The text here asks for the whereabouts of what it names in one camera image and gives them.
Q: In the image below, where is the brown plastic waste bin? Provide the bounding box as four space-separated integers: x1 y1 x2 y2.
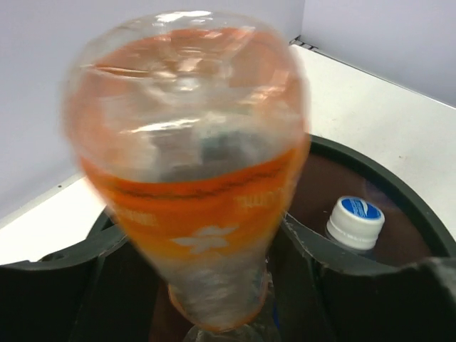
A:
83 133 456 266

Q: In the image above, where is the white blue label plastic bottle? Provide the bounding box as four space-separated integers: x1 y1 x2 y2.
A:
182 321 281 342

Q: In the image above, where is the blue label clear plastic bottle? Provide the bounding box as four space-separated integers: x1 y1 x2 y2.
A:
325 196 385 260

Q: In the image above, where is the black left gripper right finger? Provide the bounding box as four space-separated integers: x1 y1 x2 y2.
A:
269 215 455 341

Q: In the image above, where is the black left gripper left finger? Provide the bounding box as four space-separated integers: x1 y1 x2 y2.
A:
0 222 168 342

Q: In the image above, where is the orange label plastic bottle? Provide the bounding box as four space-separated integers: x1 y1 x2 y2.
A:
61 11 310 332

